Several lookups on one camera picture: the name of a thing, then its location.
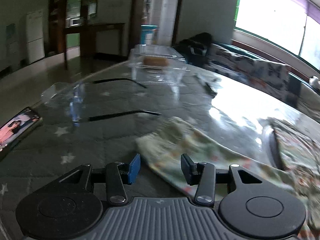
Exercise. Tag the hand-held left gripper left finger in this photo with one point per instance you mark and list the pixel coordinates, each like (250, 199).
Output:
(133, 168)

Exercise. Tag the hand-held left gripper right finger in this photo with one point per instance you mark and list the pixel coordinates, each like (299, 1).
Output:
(188, 170)

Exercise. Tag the floral button-up shirt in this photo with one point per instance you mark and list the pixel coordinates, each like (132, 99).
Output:
(200, 145)

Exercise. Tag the black-framed glasses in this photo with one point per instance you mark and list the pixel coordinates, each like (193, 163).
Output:
(112, 115)

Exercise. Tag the black marker pen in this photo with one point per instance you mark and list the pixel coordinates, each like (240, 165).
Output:
(208, 88)

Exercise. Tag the round black induction cooktop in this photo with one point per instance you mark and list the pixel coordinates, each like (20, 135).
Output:
(275, 150)

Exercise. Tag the clear plastic clamshell container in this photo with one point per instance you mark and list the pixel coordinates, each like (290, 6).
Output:
(160, 72)

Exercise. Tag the brown cake piece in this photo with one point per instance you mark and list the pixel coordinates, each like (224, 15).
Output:
(155, 61)

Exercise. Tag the smartphone with lit screen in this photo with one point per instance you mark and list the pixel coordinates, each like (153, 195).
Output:
(17, 127)

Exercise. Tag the black bag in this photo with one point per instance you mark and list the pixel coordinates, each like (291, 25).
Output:
(195, 46)

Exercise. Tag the blue cabinet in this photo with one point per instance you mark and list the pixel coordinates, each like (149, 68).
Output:
(148, 35)

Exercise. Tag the dark wooden side table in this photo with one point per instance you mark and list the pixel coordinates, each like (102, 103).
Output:
(100, 28)

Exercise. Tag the panda plush toy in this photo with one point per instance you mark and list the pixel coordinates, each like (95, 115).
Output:
(315, 80)

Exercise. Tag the white refrigerator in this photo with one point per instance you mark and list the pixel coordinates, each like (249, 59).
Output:
(35, 37)

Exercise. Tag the green-framed window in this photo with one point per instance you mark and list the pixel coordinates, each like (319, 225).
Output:
(270, 17)

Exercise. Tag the dark wooden door frame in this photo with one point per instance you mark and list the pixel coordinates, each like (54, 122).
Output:
(138, 12)

